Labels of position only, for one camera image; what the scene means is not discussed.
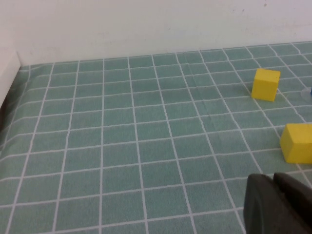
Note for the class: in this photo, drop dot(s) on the green checked tablecloth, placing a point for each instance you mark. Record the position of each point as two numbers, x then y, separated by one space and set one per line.
122 134

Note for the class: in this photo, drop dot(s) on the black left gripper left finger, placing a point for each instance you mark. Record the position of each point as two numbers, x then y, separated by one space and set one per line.
263 209

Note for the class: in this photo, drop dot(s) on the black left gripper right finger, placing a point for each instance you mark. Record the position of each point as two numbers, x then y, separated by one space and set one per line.
299 207

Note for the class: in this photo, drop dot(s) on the yellow cube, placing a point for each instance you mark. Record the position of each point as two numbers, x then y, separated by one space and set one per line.
265 85
298 146

